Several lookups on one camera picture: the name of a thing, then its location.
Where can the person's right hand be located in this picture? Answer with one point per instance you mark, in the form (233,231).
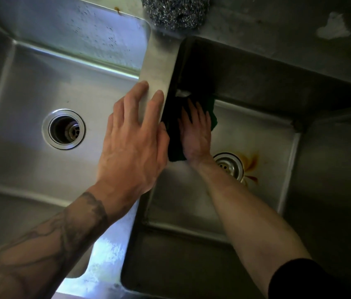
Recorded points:
(197,140)

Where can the person's left hand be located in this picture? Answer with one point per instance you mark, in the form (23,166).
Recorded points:
(132,158)

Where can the green scouring cloth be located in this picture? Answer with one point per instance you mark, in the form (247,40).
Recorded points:
(174,146)

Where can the stainless steel sink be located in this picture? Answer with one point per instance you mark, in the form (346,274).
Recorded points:
(23,165)
(272,137)

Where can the person's right forearm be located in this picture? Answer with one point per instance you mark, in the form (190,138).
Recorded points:
(250,227)

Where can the grey steel wool scourer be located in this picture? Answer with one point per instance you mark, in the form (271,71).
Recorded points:
(175,10)

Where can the black shirt sleeve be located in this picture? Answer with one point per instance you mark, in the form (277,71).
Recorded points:
(306,280)

